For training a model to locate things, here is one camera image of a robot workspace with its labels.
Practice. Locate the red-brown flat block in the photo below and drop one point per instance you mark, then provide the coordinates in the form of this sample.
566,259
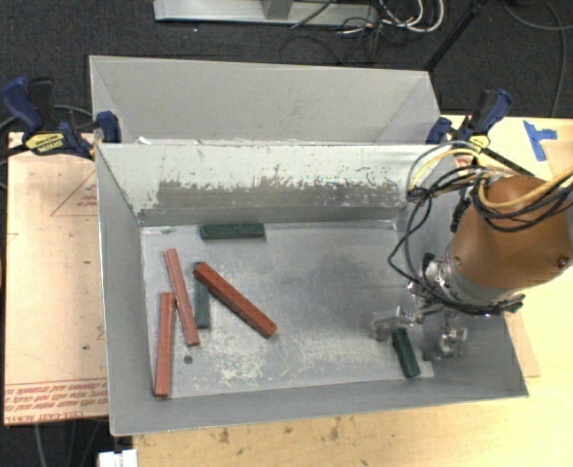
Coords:
181,297
165,343
235,300

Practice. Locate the dark green flat block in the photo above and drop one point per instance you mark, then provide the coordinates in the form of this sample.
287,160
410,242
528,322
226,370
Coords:
406,355
232,231
202,309

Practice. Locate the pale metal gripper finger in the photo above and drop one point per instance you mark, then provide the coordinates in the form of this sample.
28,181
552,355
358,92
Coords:
444,343
388,320

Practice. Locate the grey metal bin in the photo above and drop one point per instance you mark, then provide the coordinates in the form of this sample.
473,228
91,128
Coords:
315,280

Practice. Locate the black cylinder on white bracket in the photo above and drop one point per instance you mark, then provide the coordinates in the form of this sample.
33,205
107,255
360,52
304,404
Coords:
427,262

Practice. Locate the brown cardboard board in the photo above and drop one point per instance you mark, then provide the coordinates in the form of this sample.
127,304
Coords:
52,270

